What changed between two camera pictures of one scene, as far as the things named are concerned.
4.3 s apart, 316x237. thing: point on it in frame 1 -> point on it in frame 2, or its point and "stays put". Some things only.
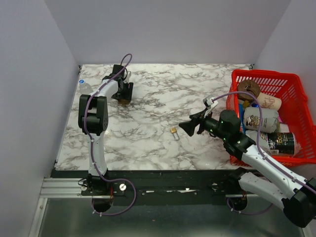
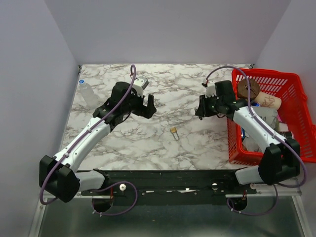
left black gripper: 128,95 -> 146,112
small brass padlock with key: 174,131 stays put
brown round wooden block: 249,86 stays put
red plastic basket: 296,112 stays put
